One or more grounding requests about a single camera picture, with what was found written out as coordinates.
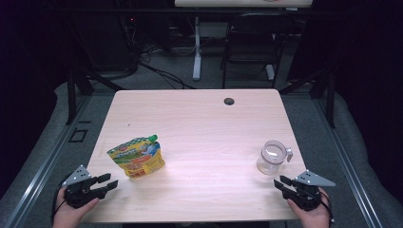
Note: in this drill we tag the clear jar with hinged lid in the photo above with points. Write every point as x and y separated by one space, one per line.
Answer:
272 158

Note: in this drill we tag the short white desk foot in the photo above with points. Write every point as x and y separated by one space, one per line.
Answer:
270 72

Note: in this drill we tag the black folding chair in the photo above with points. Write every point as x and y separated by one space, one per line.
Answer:
253 38

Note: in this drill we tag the black metal stand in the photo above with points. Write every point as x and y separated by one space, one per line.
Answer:
331 98
72 95

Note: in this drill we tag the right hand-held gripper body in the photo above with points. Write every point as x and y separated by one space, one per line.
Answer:
305 194

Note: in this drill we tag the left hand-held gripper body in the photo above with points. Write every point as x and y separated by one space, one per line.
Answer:
79 193

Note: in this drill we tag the person's left hand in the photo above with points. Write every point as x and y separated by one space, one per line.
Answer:
68 215

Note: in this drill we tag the white desk leg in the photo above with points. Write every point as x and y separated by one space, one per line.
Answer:
197 53

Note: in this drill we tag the person's right hand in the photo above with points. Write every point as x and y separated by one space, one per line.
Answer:
315 218

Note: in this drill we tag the yellow spout pouch green cap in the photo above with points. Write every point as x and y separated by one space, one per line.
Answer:
138 158

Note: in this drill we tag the aluminium floor rail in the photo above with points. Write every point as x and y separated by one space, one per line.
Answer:
41 171
348 171

